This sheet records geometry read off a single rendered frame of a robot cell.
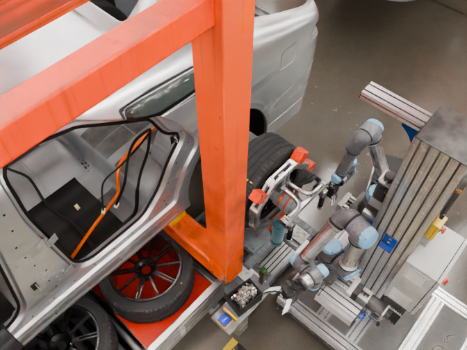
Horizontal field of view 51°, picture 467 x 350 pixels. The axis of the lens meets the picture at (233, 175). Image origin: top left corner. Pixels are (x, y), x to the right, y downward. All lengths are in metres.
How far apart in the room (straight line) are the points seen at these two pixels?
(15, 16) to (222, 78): 0.85
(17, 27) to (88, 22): 1.77
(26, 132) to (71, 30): 1.49
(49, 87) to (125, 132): 2.15
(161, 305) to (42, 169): 1.22
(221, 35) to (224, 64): 0.12
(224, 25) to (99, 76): 0.46
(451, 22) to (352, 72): 1.54
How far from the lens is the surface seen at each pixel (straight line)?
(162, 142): 3.18
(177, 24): 1.50
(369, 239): 2.55
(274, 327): 3.81
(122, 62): 1.41
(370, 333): 3.70
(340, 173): 3.26
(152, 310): 3.35
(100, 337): 3.36
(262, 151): 3.10
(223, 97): 1.83
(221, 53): 1.69
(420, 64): 5.80
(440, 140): 2.24
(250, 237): 3.84
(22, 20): 1.11
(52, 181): 3.55
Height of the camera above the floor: 3.62
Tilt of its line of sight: 55 degrees down
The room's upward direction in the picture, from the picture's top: 1 degrees clockwise
